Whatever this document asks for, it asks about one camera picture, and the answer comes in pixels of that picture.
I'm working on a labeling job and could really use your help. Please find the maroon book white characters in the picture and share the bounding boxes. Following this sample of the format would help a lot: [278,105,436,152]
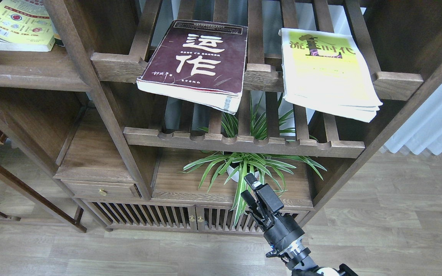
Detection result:
[137,20,248,115]

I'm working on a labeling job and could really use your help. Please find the small colourful cover book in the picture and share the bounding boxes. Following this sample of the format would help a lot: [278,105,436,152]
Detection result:
[0,0,55,52]

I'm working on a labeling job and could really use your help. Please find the wooden furniture at left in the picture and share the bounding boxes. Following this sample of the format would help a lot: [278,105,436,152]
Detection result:
[0,130,87,233]

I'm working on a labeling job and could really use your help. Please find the green spider plant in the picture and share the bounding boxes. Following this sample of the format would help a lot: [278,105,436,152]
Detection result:
[180,96,327,226]

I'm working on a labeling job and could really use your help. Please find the brass drawer knob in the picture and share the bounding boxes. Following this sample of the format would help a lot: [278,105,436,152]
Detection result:
[98,189,107,196]

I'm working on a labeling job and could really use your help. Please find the upright book top left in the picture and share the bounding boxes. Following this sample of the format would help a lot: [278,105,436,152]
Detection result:
[51,21,64,47]

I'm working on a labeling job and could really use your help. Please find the yellow green cover book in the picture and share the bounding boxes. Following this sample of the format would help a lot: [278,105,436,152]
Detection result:
[279,28,382,123]

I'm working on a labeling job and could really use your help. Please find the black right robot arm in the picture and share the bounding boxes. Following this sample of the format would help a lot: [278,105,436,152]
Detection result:
[241,173,357,276]

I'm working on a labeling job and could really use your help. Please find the white plant pot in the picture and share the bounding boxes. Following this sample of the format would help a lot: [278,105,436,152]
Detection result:
[223,163,260,185]

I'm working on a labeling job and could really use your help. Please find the white curtain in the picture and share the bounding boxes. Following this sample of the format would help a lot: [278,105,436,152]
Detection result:
[384,84,442,155]

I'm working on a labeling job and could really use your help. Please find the dark wooden bookshelf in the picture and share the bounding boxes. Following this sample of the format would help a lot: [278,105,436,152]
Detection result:
[0,0,442,234]

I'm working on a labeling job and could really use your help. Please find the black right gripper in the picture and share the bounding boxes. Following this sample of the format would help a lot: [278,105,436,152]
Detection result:
[241,173,306,258]

